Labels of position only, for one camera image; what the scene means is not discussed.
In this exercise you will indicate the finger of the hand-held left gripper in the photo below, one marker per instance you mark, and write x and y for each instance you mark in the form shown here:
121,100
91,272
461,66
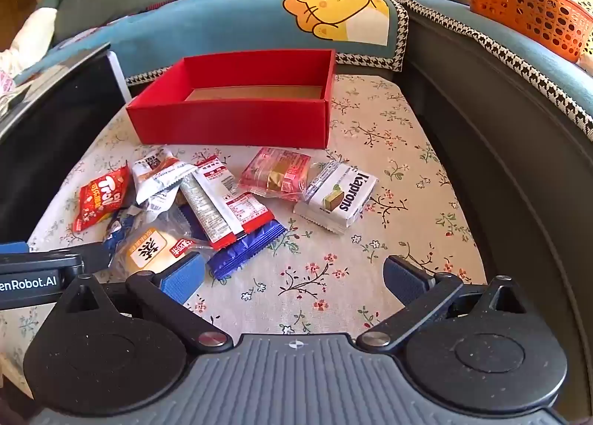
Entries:
14,247
96,258

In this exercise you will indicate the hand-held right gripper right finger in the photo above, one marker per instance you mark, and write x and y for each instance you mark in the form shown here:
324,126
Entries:
403,279

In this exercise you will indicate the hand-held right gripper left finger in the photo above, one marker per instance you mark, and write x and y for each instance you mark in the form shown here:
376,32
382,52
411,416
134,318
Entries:
183,277

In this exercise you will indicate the blue white snack packet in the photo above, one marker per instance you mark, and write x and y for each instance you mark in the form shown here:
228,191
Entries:
118,230

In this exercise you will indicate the round bun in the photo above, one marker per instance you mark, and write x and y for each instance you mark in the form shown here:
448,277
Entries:
148,249

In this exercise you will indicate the small red snack packet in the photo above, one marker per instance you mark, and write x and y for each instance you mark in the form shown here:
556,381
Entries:
99,198

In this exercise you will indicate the dark blue snack packet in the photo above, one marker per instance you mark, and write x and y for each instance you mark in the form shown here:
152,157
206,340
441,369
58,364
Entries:
245,251

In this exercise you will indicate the grey striped long packet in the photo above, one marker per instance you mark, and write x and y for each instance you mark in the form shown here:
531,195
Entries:
199,207

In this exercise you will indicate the silver white snack packet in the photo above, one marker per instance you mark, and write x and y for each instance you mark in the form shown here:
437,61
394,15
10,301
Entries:
160,203

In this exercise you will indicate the white red long packet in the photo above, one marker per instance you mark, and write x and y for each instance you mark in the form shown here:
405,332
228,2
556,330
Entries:
231,212

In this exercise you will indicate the white wafer packet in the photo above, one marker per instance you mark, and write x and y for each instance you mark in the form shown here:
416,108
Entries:
338,198

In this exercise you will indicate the white packet with orange picture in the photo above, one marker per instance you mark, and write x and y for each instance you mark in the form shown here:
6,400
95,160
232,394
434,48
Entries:
162,170

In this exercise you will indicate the pink clear cake packet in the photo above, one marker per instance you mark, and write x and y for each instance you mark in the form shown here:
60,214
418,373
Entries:
273,170

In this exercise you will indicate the red cardboard box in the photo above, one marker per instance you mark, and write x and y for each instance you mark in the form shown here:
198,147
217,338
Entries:
231,121

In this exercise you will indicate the floral tablecloth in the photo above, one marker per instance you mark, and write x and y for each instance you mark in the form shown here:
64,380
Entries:
324,267

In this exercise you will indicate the black cabinet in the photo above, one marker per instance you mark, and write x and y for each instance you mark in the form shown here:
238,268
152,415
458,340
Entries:
46,151

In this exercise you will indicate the white cloth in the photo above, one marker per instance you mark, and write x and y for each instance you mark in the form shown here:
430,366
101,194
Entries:
34,36

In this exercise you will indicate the blue lion sofa cover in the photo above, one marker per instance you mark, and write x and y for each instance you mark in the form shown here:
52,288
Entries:
185,22

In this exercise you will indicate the blue houndstooth edged sofa cover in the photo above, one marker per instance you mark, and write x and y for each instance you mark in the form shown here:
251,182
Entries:
431,3

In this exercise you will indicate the orange plastic basket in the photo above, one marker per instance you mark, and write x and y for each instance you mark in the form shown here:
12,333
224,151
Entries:
523,13

